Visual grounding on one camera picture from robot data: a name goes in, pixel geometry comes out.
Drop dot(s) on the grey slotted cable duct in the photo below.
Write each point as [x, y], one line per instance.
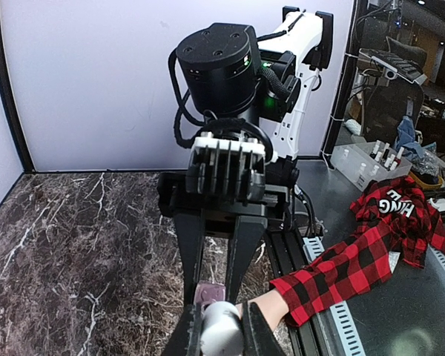
[376, 303]

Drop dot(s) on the clear nail polish organizer box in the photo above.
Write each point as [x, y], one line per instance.
[362, 163]

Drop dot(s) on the person's bare hand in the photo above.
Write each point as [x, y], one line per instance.
[273, 307]

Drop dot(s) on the white nail polish brush cap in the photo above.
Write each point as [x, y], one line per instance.
[221, 330]

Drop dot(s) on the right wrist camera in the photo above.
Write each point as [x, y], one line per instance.
[229, 169]

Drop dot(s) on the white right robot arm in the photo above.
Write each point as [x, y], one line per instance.
[241, 99]

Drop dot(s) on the black left frame post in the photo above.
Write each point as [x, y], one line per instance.
[11, 113]

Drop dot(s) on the purple nail polish bottle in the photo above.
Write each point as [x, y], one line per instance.
[207, 293]

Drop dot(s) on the black right frame post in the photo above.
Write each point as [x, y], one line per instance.
[347, 75]

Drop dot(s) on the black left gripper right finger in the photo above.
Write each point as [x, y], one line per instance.
[259, 339]

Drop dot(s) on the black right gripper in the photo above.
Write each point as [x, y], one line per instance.
[195, 215]

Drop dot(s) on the red plaid sleeve forearm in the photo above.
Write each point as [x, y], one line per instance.
[392, 215]

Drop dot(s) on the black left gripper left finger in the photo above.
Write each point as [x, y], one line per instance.
[185, 340]

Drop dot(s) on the black frame post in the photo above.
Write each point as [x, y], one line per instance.
[11, 113]
[347, 75]

